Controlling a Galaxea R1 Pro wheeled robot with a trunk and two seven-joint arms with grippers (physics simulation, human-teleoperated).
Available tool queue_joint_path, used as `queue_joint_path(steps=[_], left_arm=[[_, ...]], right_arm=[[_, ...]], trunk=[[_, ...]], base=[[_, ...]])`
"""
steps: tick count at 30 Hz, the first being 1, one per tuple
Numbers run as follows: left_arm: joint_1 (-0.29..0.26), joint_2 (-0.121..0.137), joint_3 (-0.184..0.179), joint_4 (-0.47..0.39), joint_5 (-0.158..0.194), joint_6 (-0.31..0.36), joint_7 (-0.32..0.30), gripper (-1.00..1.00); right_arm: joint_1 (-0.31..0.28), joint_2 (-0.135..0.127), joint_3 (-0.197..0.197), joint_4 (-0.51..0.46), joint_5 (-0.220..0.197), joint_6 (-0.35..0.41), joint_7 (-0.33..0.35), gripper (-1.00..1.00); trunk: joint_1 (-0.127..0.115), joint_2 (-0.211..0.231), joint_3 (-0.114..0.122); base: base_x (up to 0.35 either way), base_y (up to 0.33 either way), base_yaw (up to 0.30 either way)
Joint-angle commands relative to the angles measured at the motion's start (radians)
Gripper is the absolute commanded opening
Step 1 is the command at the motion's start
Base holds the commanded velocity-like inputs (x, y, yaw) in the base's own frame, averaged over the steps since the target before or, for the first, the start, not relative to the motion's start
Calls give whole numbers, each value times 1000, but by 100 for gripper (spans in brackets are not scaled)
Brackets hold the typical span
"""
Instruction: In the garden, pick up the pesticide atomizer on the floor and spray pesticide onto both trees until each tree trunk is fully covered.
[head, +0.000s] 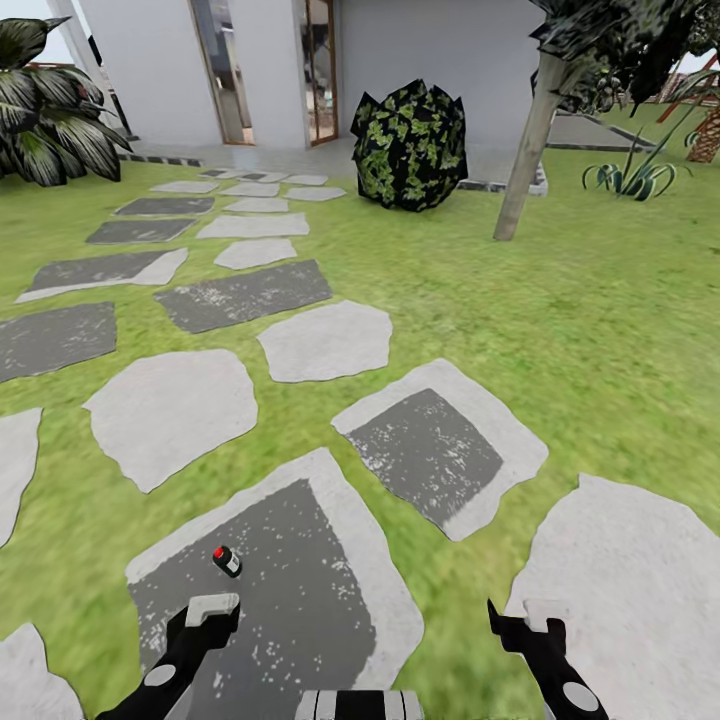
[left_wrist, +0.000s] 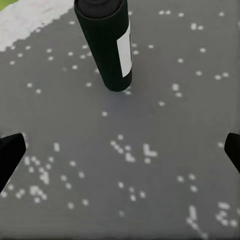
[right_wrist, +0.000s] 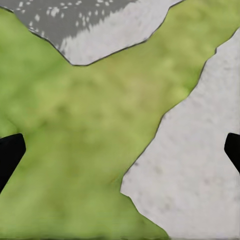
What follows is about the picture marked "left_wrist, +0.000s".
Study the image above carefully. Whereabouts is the pesticide atomizer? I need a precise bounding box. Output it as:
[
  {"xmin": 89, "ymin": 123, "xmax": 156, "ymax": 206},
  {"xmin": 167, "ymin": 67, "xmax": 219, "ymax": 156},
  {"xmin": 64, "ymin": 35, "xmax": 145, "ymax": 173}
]
[{"xmin": 74, "ymin": 0, "xmax": 132, "ymax": 92}]

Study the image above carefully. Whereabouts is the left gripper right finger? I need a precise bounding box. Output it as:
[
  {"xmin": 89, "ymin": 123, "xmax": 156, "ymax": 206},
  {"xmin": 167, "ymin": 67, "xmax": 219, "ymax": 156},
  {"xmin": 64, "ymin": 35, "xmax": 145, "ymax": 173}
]
[{"xmin": 224, "ymin": 132, "xmax": 240, "ymax": 173}]

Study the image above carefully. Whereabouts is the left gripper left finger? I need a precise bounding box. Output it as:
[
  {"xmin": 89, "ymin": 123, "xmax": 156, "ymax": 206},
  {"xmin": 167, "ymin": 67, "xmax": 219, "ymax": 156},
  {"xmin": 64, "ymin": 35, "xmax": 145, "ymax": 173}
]
[{"xmin": 0, "ymin": 133, "xmax": 26, "ymax": 193}]

